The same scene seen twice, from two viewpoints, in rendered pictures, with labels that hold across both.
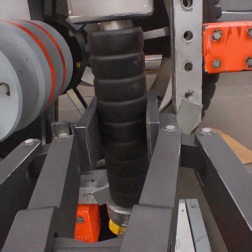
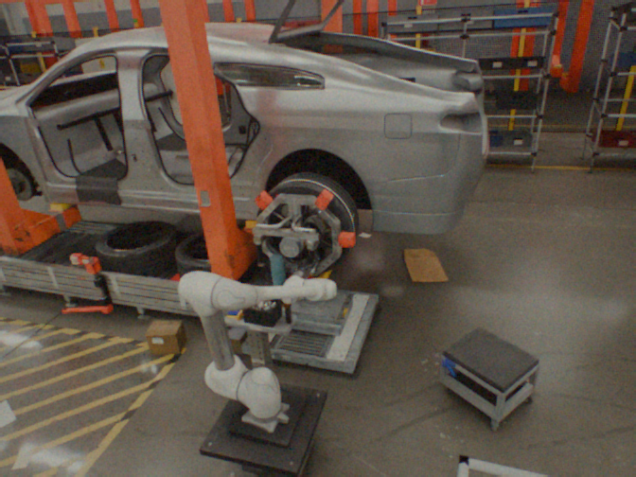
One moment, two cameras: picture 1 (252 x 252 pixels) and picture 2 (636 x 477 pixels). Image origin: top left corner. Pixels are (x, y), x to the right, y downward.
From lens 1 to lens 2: 250 cm
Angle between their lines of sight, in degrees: 13
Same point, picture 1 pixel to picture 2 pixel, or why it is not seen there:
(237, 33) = (345, 238)
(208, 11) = (345, 228)
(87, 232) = not seen: hidden behind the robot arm
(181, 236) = (358, 309)
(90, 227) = not seen: hidden behind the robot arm
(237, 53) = (346, 243)
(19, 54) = (299, 242)
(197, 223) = (370, 306)
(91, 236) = not seen: hidden behind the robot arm
